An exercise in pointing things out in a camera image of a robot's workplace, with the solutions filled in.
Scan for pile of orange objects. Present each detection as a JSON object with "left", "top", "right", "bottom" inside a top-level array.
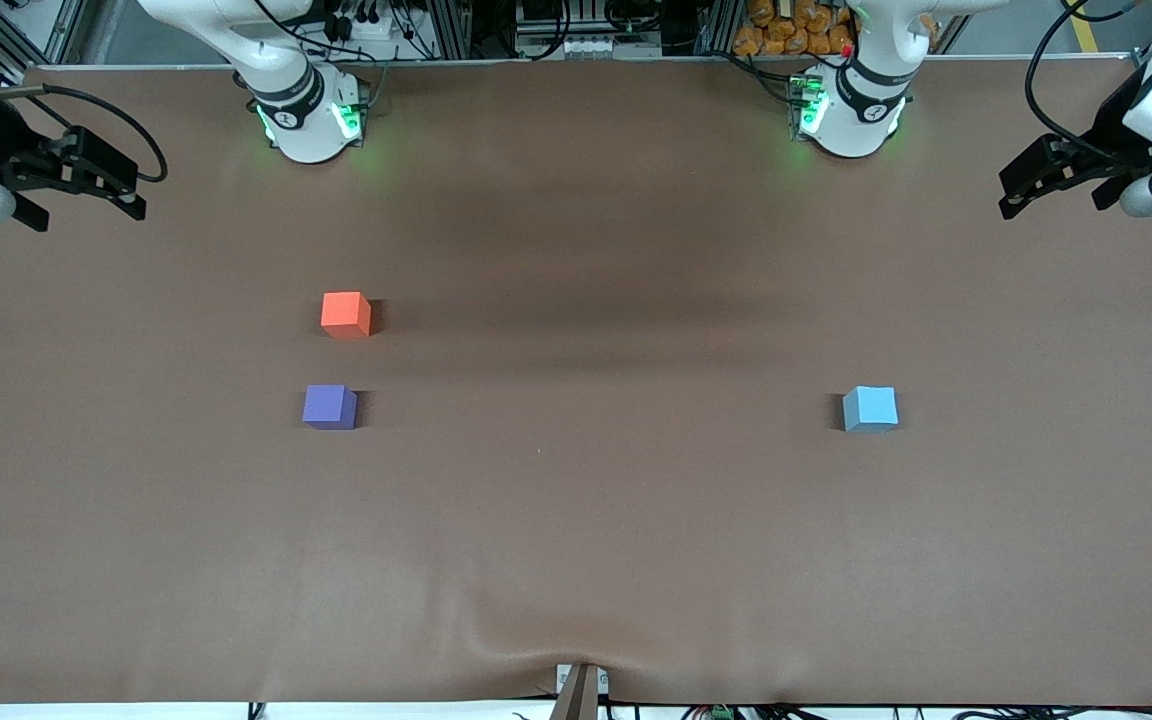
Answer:
[{"left": 733, "top": 0, "right": 857, "bottom": 58}]

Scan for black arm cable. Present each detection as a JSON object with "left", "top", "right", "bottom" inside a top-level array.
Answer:
[
  {"left": 1024, "top": 0, "right": 1152, "bottom": 169},
  {"left": 0, "top": 83, "right": 170, "bottom": 186}
]

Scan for blue foam block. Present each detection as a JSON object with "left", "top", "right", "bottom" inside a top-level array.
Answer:
[{"left": 842, "top": 385, "right": 900, "bottom": 434}]

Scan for orange foam block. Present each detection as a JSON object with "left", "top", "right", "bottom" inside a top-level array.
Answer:
[{"left": 321, "top": 291, "right": 373, "bottom": 339}]

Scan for aluminium profile camera post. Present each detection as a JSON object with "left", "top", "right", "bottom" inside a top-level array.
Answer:
[{"left": 554, "top": 662, "right": 611, "bottom": 720}]

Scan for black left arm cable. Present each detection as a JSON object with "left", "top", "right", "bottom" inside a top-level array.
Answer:
[{"left": 1024, "top": 0, "right": 1152, "bottom": 169}]

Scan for white power strip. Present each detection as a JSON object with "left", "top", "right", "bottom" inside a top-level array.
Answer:
[{"left": 328, "top": 10, "right": 407, "bottom": 43}]

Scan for brown table mat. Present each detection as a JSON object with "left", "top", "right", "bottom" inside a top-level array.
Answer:
[{"left": 0, "top": 57, "right": 1152, "bottom": 707}]

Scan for white socket block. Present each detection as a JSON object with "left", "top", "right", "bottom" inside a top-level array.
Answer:
[{"left": 534, "top": 35, "right": 619, "bottom": 59}]

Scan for purple foam block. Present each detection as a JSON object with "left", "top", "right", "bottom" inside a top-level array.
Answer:
[{"left": 302, "top": 384, "right": 358, "bottom": 431}]

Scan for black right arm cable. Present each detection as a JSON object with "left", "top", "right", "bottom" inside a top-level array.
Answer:
[{"left": 0, "top": 83, "right": 170, "bottom": 186}]

